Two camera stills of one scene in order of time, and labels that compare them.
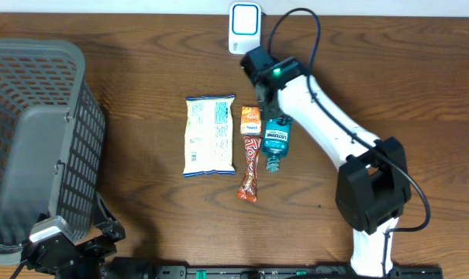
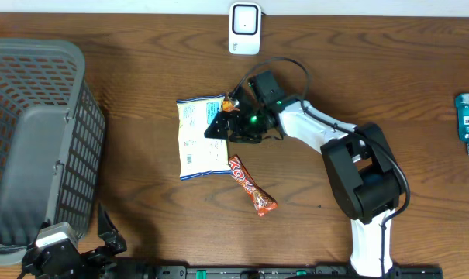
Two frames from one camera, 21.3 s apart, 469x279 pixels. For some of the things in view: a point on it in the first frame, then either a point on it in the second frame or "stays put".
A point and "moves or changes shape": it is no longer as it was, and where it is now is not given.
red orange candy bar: (248, 188) → (262, 201)
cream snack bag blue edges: (208, 138) moves or changes shape
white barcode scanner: (244, 27) stays put
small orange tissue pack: (250, 123) moves or changes shape
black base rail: (317, 271) stays put
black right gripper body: (272, 109) → (249, 123)
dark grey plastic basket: (46, 138) stays put
